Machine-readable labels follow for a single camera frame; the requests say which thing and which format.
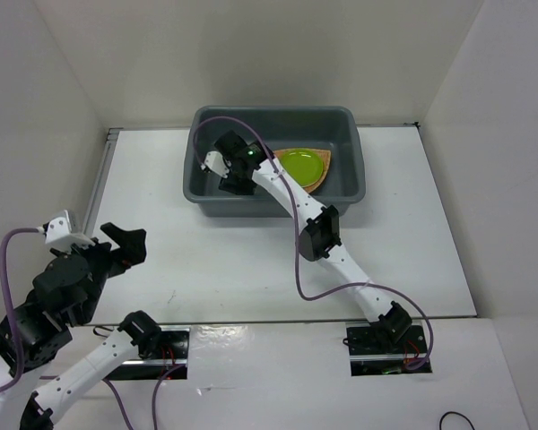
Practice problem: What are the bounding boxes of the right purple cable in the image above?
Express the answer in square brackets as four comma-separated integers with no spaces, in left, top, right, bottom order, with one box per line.
[192,116,432,372]

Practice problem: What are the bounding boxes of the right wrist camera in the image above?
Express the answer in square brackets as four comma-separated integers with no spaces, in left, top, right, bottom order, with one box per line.
[201,150,230,177]

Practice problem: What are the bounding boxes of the black cable loop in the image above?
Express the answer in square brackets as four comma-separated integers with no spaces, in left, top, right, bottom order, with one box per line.
[438,410,476,430]

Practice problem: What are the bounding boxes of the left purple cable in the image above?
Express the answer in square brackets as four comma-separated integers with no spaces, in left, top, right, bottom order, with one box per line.
[0,227,189,430]

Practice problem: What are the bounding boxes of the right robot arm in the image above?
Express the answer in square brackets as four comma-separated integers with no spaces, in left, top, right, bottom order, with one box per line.
[205,131,412,352]

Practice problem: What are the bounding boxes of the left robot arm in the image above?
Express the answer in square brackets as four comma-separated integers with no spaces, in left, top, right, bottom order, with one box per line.
[0,219,162,429]

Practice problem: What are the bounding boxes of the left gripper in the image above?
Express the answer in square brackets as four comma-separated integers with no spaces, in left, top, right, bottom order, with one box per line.
[54,220,149,322]

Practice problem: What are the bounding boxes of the green plastic plate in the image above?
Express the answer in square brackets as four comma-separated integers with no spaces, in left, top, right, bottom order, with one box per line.
[277,148,326,188]

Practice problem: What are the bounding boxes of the grey plastic bin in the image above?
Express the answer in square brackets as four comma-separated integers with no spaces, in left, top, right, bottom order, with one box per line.
[183,105,366,218]

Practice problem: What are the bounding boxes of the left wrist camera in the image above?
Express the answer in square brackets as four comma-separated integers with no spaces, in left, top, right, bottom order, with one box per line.
[42,210,94,252]

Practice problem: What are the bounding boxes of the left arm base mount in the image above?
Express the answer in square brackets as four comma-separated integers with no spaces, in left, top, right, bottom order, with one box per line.
[107,325,190,382]

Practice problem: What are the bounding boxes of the orange woven triangular basket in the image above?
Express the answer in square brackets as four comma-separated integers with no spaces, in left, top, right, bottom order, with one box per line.
[273,147,333,196]

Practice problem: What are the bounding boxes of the purple cable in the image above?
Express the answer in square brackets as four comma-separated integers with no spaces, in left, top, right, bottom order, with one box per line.
[192,116,432,372]
[0,227,189,430]

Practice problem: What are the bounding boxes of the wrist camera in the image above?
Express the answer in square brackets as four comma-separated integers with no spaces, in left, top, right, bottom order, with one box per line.
[42,210,94,252]
[201,150,230,177]

